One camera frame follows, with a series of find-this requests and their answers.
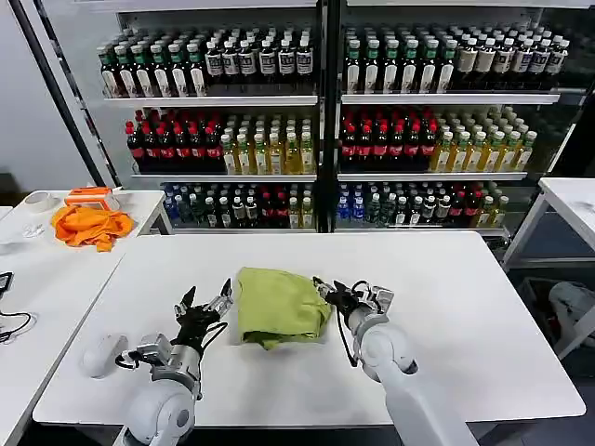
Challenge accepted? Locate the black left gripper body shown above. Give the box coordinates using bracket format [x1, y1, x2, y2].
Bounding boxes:
[175, 302, 220, 348]

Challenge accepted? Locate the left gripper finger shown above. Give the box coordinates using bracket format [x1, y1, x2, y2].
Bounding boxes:
[173, 285, 198, 319]
[203, 277, 234, 319]

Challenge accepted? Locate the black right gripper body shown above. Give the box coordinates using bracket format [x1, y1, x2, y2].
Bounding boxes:
[324, 288, 363, 319]

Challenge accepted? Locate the light green shirt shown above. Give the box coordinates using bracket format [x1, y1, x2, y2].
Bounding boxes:
[233, 266, 334, 351]

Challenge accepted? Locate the white computer mouse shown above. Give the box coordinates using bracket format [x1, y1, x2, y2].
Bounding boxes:
[82, 333, 130, 379]

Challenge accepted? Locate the white desk with orange cloth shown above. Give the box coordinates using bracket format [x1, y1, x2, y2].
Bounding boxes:
[0, 188, 174, 256]

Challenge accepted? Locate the orange crumpled cloth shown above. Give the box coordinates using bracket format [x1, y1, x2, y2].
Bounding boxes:
[50, 204, 136, 254]

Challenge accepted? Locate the orange and white box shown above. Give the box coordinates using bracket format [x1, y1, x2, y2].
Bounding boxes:
[63, 186, 123, 212]

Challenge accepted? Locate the bottle shelf with white-label bottles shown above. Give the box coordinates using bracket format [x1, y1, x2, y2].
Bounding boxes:
[95, 0, 327, 232]

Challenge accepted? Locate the white tape roll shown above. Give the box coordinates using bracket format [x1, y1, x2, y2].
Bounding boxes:
[22, 190, 56, 213]

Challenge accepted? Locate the bottle shelf with beige-label bottles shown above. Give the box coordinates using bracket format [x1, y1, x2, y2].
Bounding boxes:
[332, 0, 595, 237]

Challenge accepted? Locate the grey chair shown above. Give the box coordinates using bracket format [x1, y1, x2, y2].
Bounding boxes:
[547, 281, 595, 354]

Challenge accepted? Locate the white table with grey legs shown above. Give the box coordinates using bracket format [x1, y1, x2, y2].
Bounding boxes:
[500, 176, 595, 361]

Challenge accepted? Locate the black slanted pole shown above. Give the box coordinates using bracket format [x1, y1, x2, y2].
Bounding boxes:
[8, 0, 109, 189]

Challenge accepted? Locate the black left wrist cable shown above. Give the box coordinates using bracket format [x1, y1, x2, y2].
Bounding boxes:
[114, 321, 230, 371]

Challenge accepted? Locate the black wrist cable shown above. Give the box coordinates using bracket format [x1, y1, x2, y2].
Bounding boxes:
[114, 321, 230, 371]
[335, 309, 363, 369]

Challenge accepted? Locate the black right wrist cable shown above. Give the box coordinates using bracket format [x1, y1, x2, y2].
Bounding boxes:
[335, 309, 363, 369]

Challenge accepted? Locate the white desk with cable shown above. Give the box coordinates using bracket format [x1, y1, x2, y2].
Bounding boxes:
[0, 250, 126, 446]

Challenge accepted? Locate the thin black desk cable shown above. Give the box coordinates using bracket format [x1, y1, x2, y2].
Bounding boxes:
[0, 311, 37, 346]

